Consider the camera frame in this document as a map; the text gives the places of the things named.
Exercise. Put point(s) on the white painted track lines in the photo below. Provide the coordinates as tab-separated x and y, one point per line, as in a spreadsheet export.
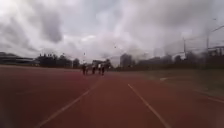
150	107

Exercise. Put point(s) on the tall dark building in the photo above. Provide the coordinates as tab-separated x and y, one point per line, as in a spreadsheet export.
126	61

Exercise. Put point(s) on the red running track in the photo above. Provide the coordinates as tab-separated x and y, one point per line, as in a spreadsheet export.
110	106

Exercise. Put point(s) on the grass field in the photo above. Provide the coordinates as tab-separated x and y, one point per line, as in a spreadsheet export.
186	80

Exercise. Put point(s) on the row of dark trees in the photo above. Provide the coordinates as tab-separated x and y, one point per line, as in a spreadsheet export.
50	61

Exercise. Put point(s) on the low long building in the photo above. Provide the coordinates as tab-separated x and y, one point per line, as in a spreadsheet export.
16	60

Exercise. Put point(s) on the cluster of dark trees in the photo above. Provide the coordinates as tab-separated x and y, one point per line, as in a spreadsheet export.
107	63

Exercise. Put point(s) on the group of people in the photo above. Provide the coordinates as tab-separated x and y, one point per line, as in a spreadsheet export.
84	69

